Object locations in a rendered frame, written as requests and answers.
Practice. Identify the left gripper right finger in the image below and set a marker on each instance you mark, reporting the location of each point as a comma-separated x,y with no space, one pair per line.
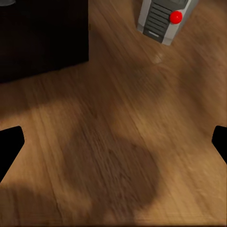
219,140

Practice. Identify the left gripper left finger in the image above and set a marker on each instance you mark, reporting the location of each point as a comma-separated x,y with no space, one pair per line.
11,142

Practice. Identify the cabinet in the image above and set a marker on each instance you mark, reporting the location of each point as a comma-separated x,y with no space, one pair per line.
38,36

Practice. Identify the desktop computer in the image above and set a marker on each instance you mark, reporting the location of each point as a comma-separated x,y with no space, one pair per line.
162,20

